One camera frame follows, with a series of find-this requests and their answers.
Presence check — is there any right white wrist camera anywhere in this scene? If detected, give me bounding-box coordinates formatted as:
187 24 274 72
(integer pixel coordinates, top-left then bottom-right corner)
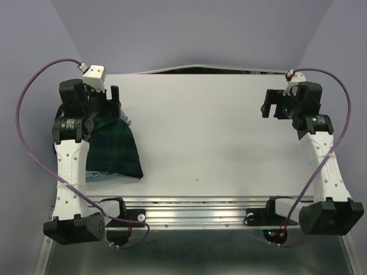
283 69 306 96

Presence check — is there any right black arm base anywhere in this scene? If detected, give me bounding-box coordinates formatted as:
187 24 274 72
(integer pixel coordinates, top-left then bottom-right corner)
243 196 298 246

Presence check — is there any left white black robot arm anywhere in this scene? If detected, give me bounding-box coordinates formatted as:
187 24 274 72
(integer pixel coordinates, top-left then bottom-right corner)
43 79 121 245

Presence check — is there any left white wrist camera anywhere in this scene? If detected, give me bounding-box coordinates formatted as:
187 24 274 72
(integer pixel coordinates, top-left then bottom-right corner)
82 65 107 92

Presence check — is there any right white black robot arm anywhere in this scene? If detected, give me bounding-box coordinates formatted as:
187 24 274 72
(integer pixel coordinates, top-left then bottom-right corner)
260 81 364 235

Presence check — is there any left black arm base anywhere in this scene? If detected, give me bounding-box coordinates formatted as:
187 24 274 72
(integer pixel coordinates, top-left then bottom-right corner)
97 197 150 250

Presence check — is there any purple cable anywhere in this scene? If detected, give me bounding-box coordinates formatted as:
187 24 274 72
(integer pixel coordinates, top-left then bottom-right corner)
251 68 352 249
16 58 150 250

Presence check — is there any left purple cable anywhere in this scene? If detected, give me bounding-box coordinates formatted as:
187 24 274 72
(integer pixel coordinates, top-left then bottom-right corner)
16 58 150 250

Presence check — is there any light blue denim skirt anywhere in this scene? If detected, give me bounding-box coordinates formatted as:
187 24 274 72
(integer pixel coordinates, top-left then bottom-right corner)
85 109 131 182

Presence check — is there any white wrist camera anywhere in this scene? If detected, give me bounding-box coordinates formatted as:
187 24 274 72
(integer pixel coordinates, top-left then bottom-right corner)
283 69 306 96
82 65 107 92

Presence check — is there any aluminium frame rail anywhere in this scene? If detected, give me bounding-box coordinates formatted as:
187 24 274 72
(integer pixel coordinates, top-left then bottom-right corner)
34 196 359 275

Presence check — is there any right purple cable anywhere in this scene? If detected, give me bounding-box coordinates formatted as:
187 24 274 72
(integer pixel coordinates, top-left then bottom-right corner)
251 68 352 249

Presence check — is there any green plaid skirt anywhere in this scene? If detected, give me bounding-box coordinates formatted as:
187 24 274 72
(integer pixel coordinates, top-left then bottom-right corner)
86 117 143 179

